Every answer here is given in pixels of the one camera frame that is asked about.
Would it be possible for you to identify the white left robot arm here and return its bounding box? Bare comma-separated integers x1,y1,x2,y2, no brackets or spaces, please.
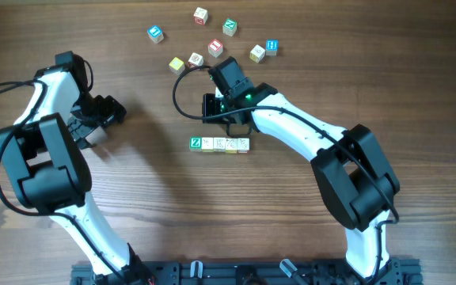
0,51,152,284

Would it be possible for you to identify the red edged white block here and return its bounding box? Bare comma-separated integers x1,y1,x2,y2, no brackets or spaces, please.
237,138,250,154

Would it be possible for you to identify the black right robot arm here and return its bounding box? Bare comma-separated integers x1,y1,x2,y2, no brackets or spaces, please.
202,57,400,284

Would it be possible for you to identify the yellow edged picture block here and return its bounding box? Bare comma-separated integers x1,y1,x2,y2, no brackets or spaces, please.
249,44,266,63

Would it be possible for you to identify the yellow edged plain block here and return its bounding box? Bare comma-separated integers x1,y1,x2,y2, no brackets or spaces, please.
201,137,214,152

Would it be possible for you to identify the red edged picture block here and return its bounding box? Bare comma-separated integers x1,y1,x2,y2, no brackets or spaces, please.
188,52,204,68

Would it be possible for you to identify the green N wooden block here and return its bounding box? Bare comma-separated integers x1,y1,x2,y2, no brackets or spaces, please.
222,18,238,36

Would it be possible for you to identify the green Z wooden block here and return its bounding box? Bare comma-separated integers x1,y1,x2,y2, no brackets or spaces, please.
189,136,202,152

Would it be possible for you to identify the red X wooden block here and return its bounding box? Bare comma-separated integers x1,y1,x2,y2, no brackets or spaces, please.
193,7,208,25

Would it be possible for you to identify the blue H wooden block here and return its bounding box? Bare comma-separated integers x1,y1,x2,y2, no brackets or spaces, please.
265,39,279,56

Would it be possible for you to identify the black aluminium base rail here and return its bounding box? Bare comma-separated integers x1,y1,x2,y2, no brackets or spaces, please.
70,259,424,285

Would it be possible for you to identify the yellow edged K block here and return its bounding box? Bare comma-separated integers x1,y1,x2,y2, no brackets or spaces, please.
225,138,238,154

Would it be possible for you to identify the red I wooden block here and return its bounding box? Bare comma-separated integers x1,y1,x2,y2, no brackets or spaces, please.
207,39,223,58

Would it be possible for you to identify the blue letter wooden block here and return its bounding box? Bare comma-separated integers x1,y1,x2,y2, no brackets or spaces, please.
147,25,164,44

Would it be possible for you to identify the blue edged K block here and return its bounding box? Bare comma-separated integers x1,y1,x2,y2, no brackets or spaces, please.
213,137,226,152

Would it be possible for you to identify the yellow top wooden block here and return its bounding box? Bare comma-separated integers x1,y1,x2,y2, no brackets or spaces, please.
169,57,185,76

